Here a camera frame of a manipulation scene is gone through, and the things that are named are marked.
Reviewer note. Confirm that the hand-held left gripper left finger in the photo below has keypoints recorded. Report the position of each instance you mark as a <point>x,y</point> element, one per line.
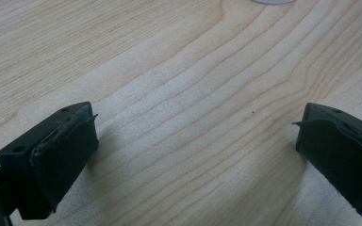
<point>50,163</point>

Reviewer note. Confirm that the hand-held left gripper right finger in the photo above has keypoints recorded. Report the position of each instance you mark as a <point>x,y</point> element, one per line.
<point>339,157</point>

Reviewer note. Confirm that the clear plastic storage box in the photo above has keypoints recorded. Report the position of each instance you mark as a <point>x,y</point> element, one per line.
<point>275,1</point>

